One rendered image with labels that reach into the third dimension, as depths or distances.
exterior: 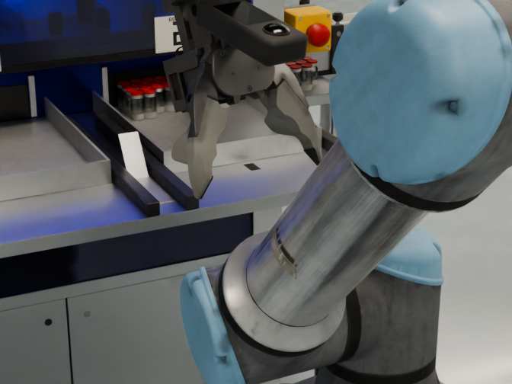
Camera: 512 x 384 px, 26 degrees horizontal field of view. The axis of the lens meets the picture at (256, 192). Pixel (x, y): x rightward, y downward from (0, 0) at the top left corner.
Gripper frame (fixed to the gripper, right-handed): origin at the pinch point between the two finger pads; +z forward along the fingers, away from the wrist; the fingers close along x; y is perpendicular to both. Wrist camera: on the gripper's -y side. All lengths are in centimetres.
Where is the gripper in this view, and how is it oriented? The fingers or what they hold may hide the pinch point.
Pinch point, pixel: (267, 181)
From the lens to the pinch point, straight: 106.0
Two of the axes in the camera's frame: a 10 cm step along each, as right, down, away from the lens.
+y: -5.8, 1.0, 8.1
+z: 2.4, 9.7, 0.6
